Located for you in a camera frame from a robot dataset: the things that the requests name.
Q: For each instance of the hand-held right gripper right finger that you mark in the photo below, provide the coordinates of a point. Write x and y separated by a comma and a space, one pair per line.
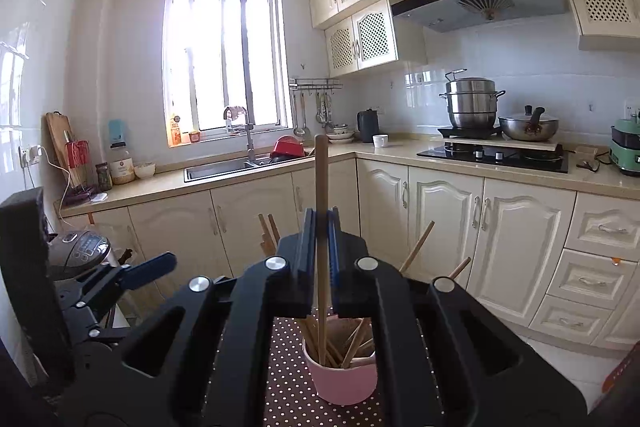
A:
335, 267

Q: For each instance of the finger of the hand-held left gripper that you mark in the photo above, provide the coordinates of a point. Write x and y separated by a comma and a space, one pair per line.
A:
92, 332
150, 269

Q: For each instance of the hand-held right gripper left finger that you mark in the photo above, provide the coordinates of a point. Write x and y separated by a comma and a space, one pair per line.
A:
305, 267

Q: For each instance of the bunch of wooden chopsticks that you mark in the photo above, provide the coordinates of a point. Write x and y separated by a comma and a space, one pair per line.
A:
419, 244

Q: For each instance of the single wooden chopstick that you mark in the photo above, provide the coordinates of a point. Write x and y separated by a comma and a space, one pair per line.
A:
320, 177

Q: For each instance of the pink cup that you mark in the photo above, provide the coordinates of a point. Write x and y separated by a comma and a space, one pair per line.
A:
345, 387

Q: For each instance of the hanging metal utensils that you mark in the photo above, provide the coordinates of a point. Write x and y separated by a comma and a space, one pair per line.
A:
324, 109

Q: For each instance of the grey rice cooker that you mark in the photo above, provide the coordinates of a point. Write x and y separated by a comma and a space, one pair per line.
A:
80, 252

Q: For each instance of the small white bowl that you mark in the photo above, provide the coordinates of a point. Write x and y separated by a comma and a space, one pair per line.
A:
145, 171

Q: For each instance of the small dark jar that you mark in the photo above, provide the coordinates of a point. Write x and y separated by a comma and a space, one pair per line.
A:
103, 179

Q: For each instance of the large glass jar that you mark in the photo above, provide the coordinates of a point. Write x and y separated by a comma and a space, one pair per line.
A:
122, 169

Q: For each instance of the steel sink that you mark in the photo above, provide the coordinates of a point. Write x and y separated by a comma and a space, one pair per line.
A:
215, 172

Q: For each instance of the red bowl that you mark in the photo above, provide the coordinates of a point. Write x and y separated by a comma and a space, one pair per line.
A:
287, 148

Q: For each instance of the brown polka dot tablecloth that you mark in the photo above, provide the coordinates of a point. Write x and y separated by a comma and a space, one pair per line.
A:
290, 387

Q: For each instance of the stack of bowls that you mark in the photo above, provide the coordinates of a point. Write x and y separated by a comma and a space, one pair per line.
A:
342, 134

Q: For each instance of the small white cup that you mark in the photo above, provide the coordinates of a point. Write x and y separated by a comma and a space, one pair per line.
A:
380, 141

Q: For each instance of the hanging metal ladle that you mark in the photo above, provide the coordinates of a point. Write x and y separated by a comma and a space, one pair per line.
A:
299, 131

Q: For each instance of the chrome faucet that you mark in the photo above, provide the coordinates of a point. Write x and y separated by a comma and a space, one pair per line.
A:
248, 142

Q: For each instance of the orange bottle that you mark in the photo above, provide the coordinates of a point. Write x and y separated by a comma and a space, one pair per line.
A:
175, 134

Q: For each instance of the light blue carton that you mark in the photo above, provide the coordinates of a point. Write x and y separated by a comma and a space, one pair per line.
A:
116, 134

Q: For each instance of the small orange jar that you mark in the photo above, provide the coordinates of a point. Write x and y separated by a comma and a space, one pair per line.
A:
194, 137

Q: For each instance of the wooden cutting board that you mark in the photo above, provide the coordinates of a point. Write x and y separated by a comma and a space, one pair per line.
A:
57, 142

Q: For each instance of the black electric kettle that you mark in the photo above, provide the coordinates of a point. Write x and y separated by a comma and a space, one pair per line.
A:
368, 127

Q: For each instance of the cream base cabinets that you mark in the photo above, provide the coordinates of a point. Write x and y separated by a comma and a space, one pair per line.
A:
520, 247

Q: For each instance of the black gas stove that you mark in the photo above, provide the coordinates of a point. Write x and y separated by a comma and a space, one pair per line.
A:
500, 160

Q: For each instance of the steel steamer pot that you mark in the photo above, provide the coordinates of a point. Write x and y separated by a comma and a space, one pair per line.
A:
472, 107

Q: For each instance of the barred kitchen window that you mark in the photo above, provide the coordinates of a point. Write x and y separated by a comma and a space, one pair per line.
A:
215, 57

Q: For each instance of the small lattice door cabinet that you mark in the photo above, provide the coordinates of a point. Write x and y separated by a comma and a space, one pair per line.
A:
372, 37

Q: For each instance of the steel wok with lid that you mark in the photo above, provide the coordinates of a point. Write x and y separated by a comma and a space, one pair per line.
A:
525, 132

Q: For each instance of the printed bag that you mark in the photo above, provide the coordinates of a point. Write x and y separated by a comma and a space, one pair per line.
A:
622, 377

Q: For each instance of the green cooking appliance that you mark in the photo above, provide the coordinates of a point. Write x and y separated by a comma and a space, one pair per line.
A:
626, 152

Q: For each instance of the white wall charger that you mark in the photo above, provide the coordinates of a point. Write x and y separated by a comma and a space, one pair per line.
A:
31, 155

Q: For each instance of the metal utensil rail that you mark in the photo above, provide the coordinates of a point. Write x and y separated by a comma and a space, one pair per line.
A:
315, 83

